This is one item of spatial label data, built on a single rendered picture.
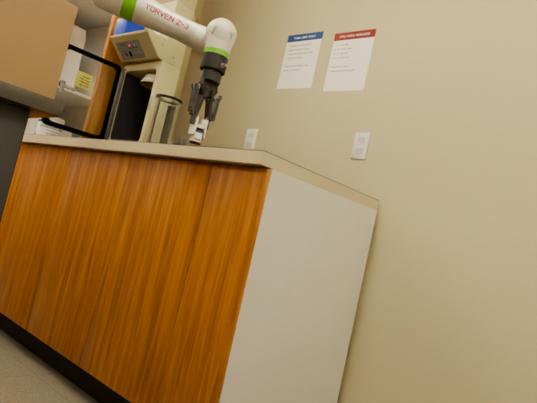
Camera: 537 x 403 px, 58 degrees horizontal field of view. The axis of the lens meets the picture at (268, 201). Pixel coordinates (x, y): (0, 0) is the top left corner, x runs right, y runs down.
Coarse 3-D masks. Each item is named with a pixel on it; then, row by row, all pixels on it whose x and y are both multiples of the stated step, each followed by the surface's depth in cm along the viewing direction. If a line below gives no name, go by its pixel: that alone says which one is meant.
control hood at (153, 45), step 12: (120, 36) 237; (132, 36) 231; (144, 36) 226; (156, 36) 226; (144, 48) 231; (156, 48) 227; (120, 60) 248; (132, 60) 242; (144, 60) 237; (156, 60) 233
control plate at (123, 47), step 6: (120, 42) 240; (126, 42) 237; (132, 42) 234; (138, 42) 231; (120, 48) 242; (126, 48) 239; (132, 48) 236; (138, 48) 233; (132, 54) 239; (138, 54) 236; (144, 54) 233
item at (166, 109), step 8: (160, 104) 194; (168, 104) 193; (176, 104) 195; (160, 112) 193; (168, 112) 193; (176, 112) 196; (152, 120) 195; (160, 120) 193; (168, 120) 193; (152, 128) 193; (160, 128) 192; (168, 128) 194; (152, 136) 193; (160, 136) 192; (168, 136) 194
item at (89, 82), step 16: (64, 64) 230; (80, 64) 235; (96, 64) 240; (64, 80) 231; (80, 80) 236; (96, 80) 241; (112, 80) 246; (64, 96) 231; (80, 96) 236; (96, 96) 241; (64, 112) 232; (80, 112) 237; (96, 112) 242; (80, 128) 238; (96, 128) 243
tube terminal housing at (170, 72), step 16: (192, 16) 240; (176, 48) 235; (128, 64) 249; (144, 64) 239; (160, 64) 231; (176, 64) 236; (160, 80) 230; (176, 80) 237; (176, 96) 244; (144, 128) 228
